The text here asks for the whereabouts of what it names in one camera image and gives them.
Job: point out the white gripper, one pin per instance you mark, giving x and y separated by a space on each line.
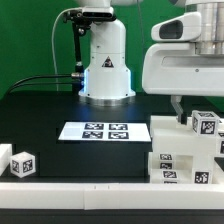
175 69

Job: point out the long white chair back post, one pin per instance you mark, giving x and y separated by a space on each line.
168 136

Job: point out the small white tagged cube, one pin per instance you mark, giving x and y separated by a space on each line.
205 123

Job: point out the white chair seat piece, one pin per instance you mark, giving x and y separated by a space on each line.
169 161

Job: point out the white sheet with tags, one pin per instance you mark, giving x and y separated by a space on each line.
98 131

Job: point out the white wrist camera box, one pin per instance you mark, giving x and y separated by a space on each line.
183 28

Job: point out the white U-shaped boundary frame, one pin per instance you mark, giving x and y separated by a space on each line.
110 196

